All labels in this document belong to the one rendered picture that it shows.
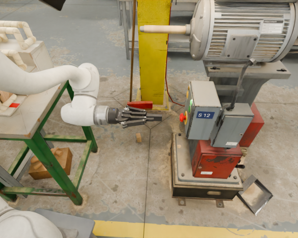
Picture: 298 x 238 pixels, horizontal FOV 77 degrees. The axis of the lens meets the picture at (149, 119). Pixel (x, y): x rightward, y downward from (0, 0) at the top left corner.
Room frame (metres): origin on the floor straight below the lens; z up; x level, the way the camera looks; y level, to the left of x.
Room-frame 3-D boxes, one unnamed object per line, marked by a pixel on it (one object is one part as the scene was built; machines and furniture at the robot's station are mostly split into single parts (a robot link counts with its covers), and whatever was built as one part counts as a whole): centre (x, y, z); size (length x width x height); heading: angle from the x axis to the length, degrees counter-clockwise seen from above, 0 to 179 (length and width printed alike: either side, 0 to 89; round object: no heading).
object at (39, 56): (1.02, 0.76, 1.02); 0.27 x 0.15 x 0.17; 84
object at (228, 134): (0.68, -0.44, 0.93); 0.15 x 0.10 x 0.55; 87
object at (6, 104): (0.70, 0.70, 0.96); 0.11 x 0.03 x 0.03; 174
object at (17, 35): (0.98, 0.68, 1.15); 0.03 x 0.03 x 0.09
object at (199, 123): (0.60, -0.28, 0.99); 0.24 x 0.21 x 0.26; 87
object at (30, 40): (1.02, 0.66, 1.12); 0.11 x 0.03 x 0.03; 174
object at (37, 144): (0.56, 0.56, 0.45); 0.05 x 0.05 x 0.90; 87
